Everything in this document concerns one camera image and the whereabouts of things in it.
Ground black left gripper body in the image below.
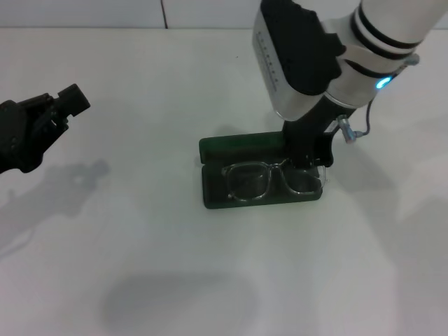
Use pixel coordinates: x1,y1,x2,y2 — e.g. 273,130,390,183
0,99,54,175

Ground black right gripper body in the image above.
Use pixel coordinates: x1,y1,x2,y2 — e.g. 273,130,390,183
281,93,358,162

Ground clear white glasses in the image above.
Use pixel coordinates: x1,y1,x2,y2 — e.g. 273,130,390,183
220,159,331,203

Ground green glasses case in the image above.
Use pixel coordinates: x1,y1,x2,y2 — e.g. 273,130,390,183
198,131,323,211

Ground right gripper cable with plug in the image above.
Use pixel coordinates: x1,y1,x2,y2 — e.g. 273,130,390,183
335,53,421,145

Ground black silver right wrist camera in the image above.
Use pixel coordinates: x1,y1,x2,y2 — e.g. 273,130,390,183
252,0,347,122

